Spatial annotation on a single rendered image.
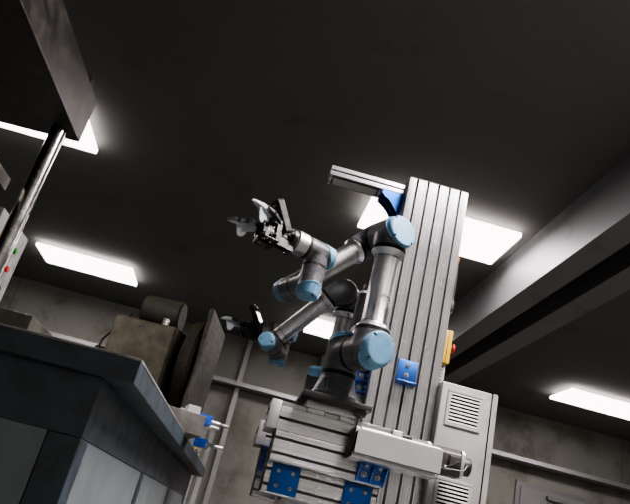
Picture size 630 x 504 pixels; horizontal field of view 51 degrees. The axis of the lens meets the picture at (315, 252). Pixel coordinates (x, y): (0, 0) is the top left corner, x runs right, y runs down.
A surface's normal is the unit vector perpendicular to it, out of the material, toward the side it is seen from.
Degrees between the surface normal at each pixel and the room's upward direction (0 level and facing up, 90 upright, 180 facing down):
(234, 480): 90
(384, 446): 90
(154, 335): 92
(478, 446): 90
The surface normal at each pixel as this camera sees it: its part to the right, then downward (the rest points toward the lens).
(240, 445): 0.15, -0.37
